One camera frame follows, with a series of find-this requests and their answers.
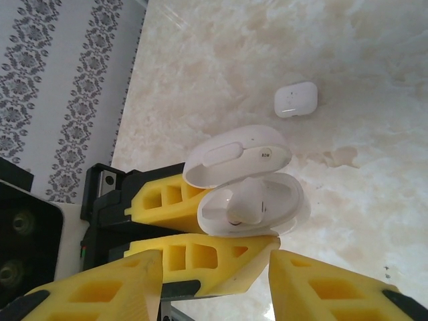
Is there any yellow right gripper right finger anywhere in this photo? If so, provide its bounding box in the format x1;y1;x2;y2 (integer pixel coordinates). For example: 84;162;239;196
268;249;428;321

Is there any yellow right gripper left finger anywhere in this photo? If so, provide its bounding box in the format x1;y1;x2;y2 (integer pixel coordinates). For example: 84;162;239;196
6;249;165;321

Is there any white wireless earbud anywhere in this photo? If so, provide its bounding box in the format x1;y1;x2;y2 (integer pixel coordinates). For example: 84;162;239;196
202;176;267;228

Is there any white oval earbud charging case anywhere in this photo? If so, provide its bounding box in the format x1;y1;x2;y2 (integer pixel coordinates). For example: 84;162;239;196
183;124;311;238

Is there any white rounded-square charging case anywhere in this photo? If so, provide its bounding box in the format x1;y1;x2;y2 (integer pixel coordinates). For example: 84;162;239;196
274;81;318;119

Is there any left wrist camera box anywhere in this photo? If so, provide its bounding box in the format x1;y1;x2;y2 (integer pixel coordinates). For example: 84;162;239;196
0;180;90;297

